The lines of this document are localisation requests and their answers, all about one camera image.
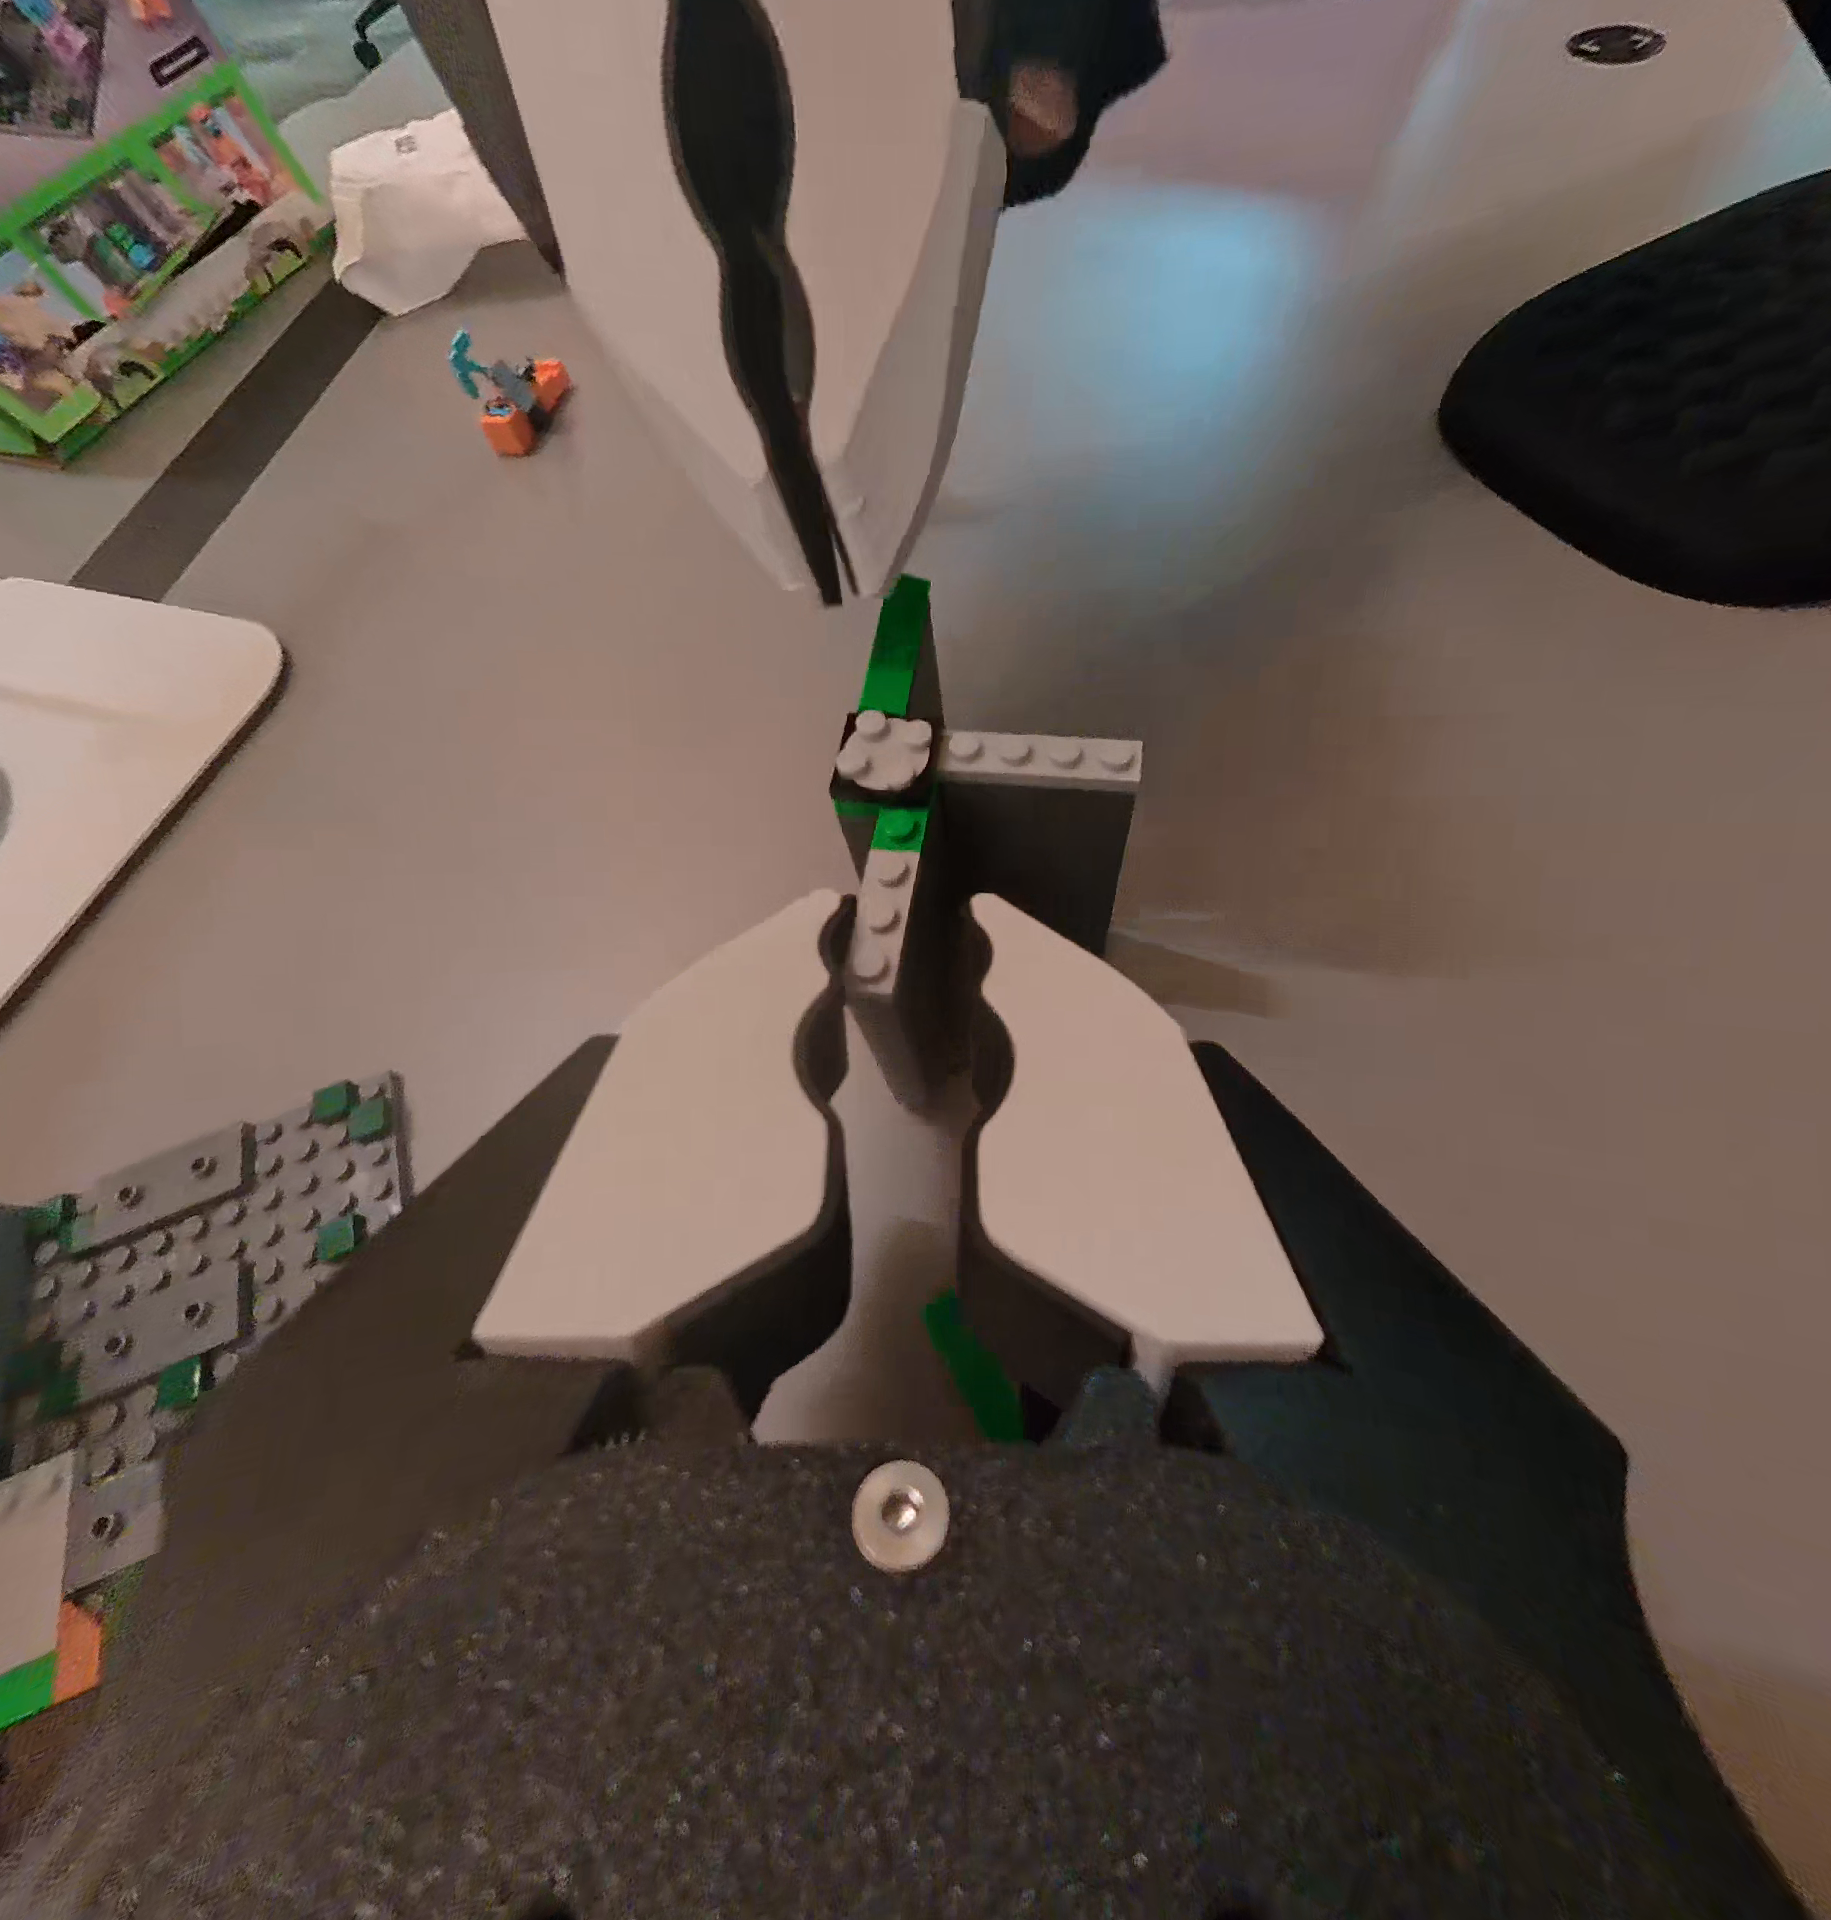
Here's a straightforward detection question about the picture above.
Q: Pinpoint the green toy set box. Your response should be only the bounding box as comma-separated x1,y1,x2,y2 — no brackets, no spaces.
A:
0,0,332,466

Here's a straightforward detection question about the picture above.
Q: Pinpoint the black padded chair armrest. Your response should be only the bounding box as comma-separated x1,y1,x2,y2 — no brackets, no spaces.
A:
1436,163,1831,609

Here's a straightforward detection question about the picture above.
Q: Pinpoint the green brick tile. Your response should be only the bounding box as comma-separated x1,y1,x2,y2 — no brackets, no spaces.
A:
864,573,935,720
920,1289,1027,1443

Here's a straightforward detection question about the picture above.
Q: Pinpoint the grey desk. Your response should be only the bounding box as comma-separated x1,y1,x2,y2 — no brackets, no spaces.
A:
0,0,1831,1920

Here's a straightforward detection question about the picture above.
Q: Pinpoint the person's right hand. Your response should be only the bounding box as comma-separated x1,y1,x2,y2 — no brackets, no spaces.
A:
1002,58,1084,159

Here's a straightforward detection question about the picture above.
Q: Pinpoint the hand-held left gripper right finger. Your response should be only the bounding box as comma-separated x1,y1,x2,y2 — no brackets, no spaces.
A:
955,891,1326,1410

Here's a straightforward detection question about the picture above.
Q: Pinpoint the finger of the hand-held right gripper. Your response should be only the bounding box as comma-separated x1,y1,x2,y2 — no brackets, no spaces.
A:
728,0,1011,604
488,0,845,609

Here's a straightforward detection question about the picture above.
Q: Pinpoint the grey brick baseplate build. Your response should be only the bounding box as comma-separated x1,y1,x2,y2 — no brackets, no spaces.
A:
0,1071,415,1749

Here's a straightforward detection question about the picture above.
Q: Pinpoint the grey brick wall assembly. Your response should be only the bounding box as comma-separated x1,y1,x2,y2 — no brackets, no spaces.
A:
831,573,1146,1114

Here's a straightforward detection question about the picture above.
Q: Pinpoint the pale wooden book stand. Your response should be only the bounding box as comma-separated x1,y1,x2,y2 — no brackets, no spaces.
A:
0,577,288,1058

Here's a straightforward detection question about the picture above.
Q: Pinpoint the orange brick minifigure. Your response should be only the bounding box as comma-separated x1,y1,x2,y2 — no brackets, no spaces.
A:
447,329,576,458

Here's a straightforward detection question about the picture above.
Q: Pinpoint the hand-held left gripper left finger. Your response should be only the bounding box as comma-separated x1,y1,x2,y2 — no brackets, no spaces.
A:
470,887,857,1411

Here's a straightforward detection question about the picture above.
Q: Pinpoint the white paper bag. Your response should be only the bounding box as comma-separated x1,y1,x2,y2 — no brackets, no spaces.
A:
328,107,534,316

